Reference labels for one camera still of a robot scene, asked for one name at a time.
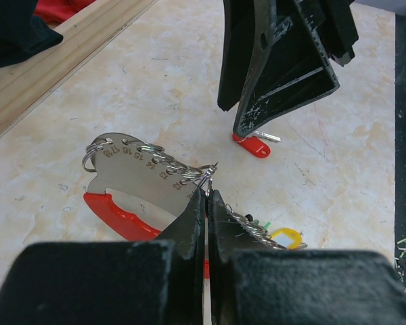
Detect red crumpled cloth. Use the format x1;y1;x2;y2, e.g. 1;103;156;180
35;0;94;24

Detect wooden clothes rack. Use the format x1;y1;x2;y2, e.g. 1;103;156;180
0;0;154;136

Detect metal key organizer red handle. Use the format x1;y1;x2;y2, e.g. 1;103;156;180
82;132;216;242

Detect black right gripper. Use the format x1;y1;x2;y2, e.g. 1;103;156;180
217;0;359;137

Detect navy tank top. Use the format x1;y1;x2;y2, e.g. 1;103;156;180
0;1;64;68

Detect keys with coloured tags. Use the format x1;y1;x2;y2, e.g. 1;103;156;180
225;204;308;251

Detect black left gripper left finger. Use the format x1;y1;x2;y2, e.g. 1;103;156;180
0;190;206;324

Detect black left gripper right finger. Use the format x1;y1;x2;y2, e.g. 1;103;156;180
208;190;406;324

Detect key with solid red tag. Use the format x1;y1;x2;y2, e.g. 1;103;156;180
232;130;281;158

